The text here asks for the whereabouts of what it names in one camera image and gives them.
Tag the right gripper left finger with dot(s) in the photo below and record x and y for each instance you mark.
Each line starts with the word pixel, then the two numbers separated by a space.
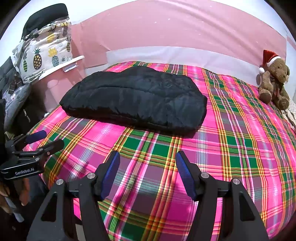
pixel 55 220

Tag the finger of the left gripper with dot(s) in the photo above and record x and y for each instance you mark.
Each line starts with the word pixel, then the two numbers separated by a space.
pixel 19 142
pixel 46 149

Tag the black puffer jacket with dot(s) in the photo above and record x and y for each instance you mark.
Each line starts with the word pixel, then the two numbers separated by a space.
pixel 139 97

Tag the person left hand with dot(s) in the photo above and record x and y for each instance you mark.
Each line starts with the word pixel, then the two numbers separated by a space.
pixel 19 195

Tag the grey garment beside bed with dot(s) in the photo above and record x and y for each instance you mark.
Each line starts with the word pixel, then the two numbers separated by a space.
pixel 13 91

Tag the pink plaid bed blanket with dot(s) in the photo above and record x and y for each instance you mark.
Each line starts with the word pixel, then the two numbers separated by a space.
pixel 240 138

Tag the pineapple print fabric bag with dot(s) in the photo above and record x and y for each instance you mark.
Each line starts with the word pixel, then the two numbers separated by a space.
pixel 42 50

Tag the black cushion on bag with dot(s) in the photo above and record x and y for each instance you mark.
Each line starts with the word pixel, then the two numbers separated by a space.
pixel 44 17

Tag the brown teddy bear santa hat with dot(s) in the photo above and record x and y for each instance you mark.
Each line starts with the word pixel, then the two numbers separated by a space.
pixel 274 73

